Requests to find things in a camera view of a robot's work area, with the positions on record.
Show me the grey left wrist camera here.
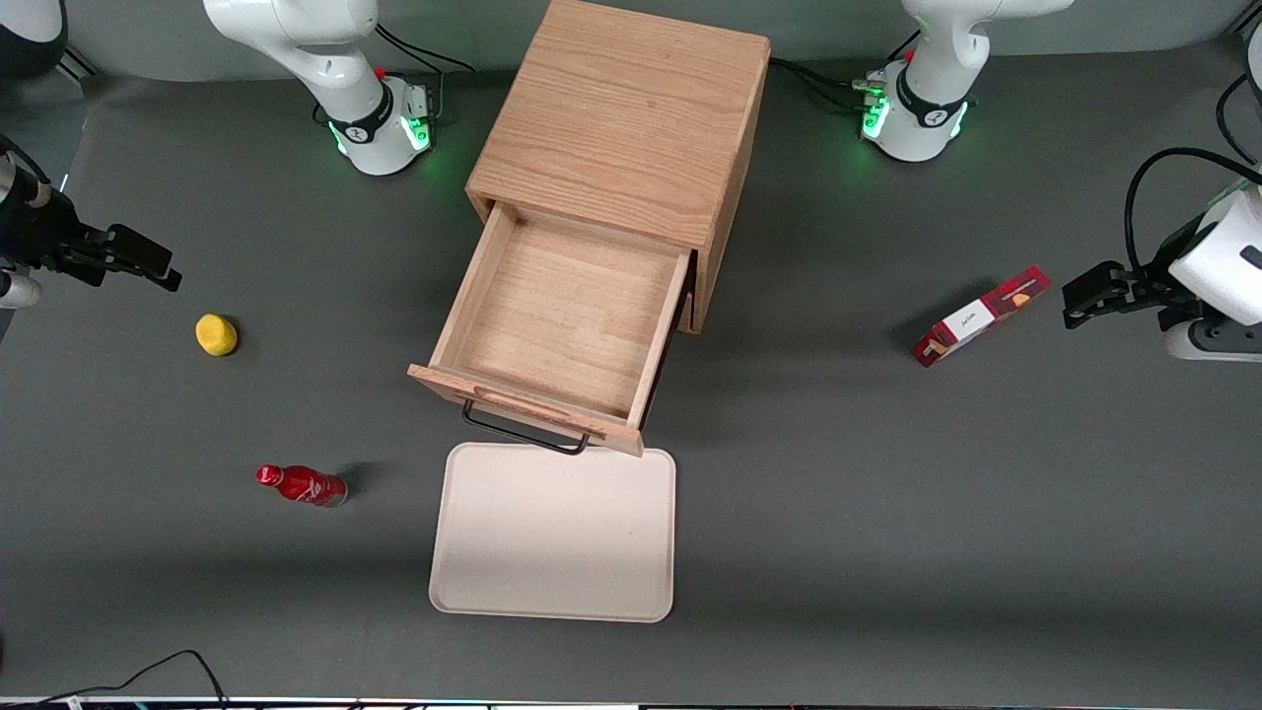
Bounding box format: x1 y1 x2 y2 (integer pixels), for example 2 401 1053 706
1162 318 1262 363

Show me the black left arm base cable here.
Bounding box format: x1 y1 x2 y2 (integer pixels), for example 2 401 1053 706
768 56 871 96
789 69 876 112

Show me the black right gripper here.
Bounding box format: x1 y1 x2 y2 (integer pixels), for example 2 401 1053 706
0 190 184 294

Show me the beige plastic tray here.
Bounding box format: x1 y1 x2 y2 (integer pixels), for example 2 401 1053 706
429 441 678 624

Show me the black curved left arm cable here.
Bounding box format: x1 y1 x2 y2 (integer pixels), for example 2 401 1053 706
1215 73 1262 166

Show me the yellow lemon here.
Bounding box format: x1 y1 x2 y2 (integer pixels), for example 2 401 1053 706
195 314 240 358

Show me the black arm base cable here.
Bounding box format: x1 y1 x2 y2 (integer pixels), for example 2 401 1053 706
768 56 871 96
789 69 876 112
373 21 477 121

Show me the red and white carton box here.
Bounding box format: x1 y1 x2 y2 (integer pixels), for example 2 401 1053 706
912 265 1052 369

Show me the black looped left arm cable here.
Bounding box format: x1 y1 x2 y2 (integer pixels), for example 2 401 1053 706
1125 147 1262 274

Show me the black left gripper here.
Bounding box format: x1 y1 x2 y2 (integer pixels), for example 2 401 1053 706
1062 219 1212 332

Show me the grey aluminium frame rail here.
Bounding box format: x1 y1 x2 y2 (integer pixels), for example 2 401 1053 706
56 43 101 83

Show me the black right arm base cable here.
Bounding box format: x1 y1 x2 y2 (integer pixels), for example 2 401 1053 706
373 21 477 121

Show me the wooden drawer with wood grip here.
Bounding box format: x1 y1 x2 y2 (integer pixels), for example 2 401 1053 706
407 200 697 459

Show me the oak wooden drawer cabinet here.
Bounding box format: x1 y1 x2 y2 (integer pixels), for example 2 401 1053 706
465 0 772 335

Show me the red soda bottle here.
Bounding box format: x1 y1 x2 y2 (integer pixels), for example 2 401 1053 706
255 464 349 510

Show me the thin black table-edge cable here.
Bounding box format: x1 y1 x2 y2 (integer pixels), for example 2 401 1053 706
0 648 231 710

